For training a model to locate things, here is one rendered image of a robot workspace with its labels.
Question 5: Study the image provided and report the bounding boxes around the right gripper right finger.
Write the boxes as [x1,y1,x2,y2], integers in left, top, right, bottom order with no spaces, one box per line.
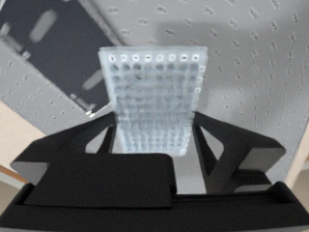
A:
[191,111,287,193]

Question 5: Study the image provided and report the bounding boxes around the white well plate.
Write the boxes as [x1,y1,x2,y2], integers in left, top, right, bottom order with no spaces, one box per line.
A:
[98,46,209,156]

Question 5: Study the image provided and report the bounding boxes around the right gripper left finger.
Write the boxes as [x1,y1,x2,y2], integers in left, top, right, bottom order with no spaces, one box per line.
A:
[23,112,117,153]

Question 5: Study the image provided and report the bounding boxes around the grey flat base plate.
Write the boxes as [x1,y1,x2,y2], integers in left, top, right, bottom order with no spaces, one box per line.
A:
[0,0,309,194]

